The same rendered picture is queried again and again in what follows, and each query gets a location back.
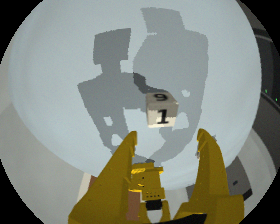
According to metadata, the white number cube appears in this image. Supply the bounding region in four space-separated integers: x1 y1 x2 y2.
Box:
146 92 179 128

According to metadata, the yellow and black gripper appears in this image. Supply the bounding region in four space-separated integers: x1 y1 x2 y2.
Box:
68 128 244 224

